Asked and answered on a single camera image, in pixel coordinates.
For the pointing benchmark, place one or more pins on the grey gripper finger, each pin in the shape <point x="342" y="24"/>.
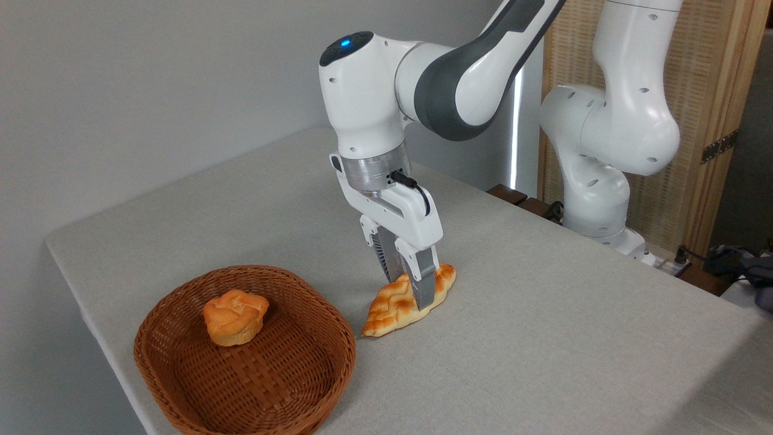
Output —
<point x="386" y="257"/>
<point x="424" y="278"/>

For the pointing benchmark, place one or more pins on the round muffin bread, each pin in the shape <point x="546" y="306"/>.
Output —
<point x="235" y="317"/>

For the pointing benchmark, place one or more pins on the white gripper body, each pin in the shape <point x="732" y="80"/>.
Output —
<point x="404" y="220"/>

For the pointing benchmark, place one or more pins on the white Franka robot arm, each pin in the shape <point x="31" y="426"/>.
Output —
<point x="362" y="103"/>

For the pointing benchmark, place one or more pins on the dark brown wooden block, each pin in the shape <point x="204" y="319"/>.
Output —
<point x="536" y="207"/>
<point x="706" y="281"/>
<point x="507" y="194"/>

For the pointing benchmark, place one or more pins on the braided bread loaf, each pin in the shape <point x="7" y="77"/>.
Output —
<point x="389" y="311"/>

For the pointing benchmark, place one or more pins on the brown wicker basket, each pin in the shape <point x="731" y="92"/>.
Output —
<point x="272" y="374"/>

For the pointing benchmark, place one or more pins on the metal screen hinge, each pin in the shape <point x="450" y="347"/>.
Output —
<point x="718" y="147"/>

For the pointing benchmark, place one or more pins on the white power strip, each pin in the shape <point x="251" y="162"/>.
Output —
<point x="667" y="264"/>

